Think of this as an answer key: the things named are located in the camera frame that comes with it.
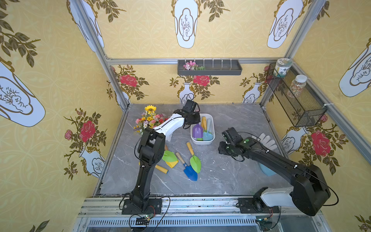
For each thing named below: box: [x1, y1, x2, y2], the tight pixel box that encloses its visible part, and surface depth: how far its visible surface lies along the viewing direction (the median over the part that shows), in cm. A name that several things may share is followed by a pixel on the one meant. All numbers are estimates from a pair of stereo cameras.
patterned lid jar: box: [273, 57, 293, 78], surface depth 87 cm
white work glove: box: [251, 132, 278, 151], surface depth 100 cm
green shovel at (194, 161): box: [186, 142, 202, 174], surface depth 90 cm
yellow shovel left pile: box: [165, 159, 180, 169], surface depth 91 cm
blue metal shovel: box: [175, 151, 199, 182], surface depth 87 cm
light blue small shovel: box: [202, 118, 214, 141], surface depth 102 cm
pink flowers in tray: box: [183, 60, 206, 71], surface depth 89 cm
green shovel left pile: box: [161, 144, 178, 162], surface depth 92 cm
